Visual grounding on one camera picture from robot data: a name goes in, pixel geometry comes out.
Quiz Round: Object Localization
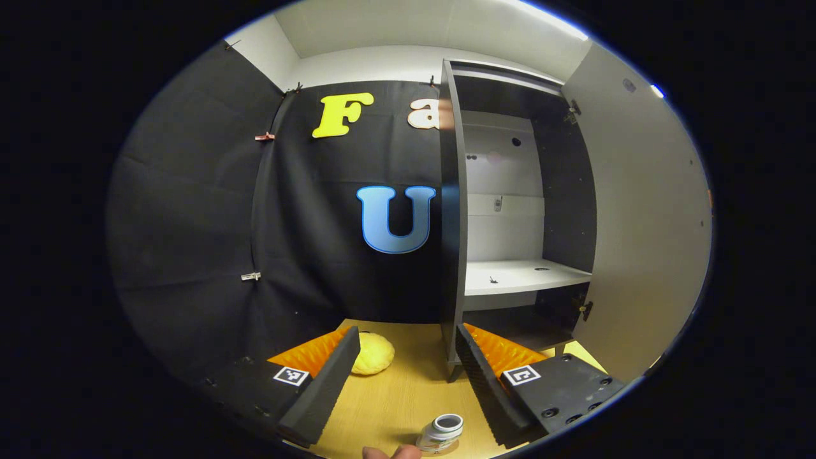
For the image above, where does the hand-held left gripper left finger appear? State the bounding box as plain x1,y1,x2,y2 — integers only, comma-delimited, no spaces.
190,326,362,448

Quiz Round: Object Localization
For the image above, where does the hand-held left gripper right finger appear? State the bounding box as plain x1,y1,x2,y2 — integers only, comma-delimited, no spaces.
455,323,627,450

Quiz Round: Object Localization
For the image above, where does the white bottle with green label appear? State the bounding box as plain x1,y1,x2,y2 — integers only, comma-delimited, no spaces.
416,413,464,455

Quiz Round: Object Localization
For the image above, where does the dark grey cabinet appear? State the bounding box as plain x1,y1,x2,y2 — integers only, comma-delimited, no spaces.
439,59,598,383

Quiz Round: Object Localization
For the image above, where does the beige cabinet door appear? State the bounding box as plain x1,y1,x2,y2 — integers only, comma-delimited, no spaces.
560,41,713,383

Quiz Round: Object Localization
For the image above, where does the yellow plush toy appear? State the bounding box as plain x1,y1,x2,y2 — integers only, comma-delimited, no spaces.
351,331,395,375

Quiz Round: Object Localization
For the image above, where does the black backdrop cloth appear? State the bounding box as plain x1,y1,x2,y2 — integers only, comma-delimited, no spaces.
107,40,460,383

